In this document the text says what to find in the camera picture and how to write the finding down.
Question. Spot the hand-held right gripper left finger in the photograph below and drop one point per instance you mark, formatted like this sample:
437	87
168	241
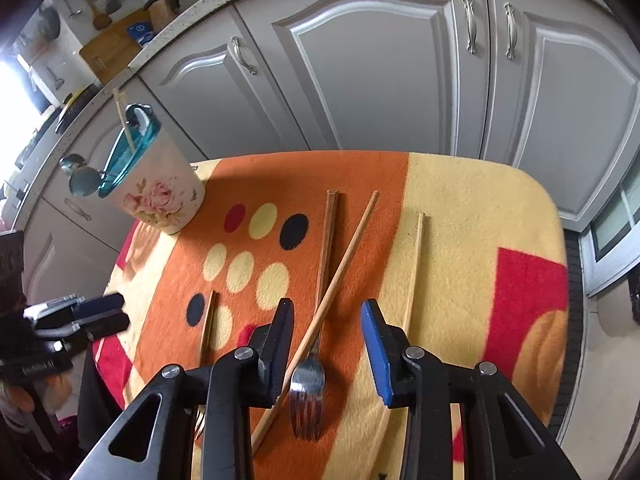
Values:
275	355

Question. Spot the orange and yellow printed blanket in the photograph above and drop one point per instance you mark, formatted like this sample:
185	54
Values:
475	200

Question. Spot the person's left hand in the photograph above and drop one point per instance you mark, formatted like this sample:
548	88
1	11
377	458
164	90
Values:
45	390

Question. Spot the wooden spatula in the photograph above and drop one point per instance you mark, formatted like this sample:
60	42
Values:
100	17

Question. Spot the wooden cutting board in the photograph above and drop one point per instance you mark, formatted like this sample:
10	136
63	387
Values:
107	52

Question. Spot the silver metal fork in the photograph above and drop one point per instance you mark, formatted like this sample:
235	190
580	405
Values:
307	390

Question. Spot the blue packet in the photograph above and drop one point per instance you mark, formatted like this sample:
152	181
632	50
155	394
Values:
140	32

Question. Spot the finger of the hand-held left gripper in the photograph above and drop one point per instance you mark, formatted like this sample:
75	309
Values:
107	327
102	306

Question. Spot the black and yellow tray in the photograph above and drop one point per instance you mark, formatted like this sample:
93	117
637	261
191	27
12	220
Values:
75	107

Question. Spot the dark round hanging pan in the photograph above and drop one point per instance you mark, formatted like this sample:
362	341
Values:
49	22

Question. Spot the wooden knife block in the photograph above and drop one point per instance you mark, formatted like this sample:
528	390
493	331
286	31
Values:
164	7

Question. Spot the floral cup with teal interior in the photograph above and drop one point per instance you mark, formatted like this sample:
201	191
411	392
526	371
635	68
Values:
160	195

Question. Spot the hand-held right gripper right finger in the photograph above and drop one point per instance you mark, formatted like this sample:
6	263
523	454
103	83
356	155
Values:
377	355

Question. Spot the grey drawer cabinet front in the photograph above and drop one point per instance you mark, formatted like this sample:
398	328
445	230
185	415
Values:
55	240

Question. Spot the light wooden chopstick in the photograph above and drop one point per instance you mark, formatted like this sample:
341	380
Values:
122	120
415	270

